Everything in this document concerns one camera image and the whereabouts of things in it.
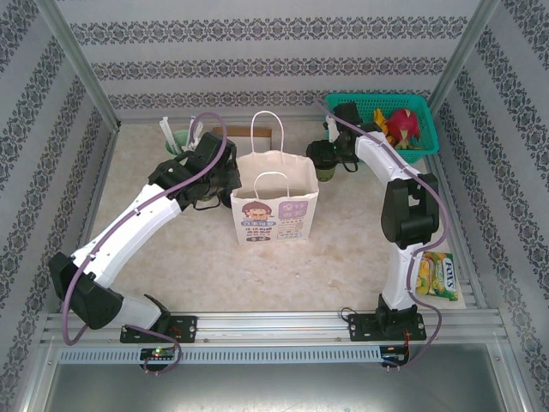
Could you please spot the green paper cup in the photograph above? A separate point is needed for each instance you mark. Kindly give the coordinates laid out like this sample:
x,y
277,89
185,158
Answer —
x,y
327,175

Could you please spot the white printed paper bag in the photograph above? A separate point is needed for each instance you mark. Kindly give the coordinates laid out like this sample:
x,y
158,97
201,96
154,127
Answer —
x,y
257,223

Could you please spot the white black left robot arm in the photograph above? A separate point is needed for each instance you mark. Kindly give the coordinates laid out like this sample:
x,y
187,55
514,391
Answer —
x,y
128,223

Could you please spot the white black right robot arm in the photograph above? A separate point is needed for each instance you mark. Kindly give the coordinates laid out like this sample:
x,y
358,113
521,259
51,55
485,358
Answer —
x,y
403,274

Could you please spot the mint green straw holder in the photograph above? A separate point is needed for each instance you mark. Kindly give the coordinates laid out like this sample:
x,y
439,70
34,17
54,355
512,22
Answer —
x,y
176,143

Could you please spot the teal plastic basket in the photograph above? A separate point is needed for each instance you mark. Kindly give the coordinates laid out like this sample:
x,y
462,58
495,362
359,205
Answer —
x,y
364,103

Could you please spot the white napkin stack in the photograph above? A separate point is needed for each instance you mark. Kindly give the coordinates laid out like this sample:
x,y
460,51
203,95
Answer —
x,y
261,143

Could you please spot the yellow banana bunch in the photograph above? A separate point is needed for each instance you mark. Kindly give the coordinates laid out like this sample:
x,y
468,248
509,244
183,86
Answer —
x,y
379,118

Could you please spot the pink dragon fruit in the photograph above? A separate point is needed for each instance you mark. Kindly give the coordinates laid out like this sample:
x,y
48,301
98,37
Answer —
x,y
401,124

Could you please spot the yellow green candy bag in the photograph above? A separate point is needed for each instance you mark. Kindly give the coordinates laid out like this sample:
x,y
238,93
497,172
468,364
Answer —
x,y
437,274

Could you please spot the left controller board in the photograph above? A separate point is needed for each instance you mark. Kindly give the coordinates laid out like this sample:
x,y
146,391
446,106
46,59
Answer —
x,y
165,354

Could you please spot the controller board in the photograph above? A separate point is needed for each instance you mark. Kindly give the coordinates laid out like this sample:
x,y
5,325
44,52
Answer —
x,y
165,354
394,355

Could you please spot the right controller board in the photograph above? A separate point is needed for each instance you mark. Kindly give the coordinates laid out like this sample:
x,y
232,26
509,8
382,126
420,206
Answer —
x,y
394,355

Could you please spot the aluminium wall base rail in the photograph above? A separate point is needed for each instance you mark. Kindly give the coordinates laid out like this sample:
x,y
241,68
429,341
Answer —
x,y
300,119

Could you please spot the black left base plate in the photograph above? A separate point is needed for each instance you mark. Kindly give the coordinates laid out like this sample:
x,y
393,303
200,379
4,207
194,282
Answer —
x,y
184,328

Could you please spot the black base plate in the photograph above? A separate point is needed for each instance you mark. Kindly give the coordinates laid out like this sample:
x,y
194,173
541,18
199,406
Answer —
x,y
360,328
184,328

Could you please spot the aluminium frame post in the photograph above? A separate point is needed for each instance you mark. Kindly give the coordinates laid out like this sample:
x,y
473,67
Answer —
x,y
463,51
79,60

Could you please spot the aluminium mounting rail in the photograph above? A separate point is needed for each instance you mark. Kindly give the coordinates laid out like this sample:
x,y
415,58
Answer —
x,y
274,326

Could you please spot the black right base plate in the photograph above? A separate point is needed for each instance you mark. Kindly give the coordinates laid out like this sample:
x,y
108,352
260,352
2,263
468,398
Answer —
x,y
360,328

